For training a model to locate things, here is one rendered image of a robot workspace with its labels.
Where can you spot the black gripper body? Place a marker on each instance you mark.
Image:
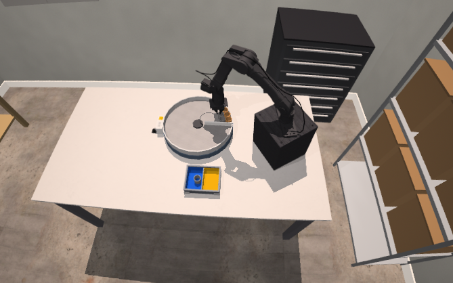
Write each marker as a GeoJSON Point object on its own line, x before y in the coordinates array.
{"type": "Point", "coordinates": [218, 104]}

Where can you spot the yellow bin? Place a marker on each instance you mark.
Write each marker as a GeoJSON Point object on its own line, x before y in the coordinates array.
{"type": "Point", "coordinates": [210, 179]}

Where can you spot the blue bin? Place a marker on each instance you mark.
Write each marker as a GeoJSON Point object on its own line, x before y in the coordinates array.
{"type": "Point", "coordinates": [192, 171]}

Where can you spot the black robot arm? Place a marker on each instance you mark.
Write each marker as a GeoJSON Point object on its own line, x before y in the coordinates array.
{"type": "Point", "coordinates": [283, 102]}

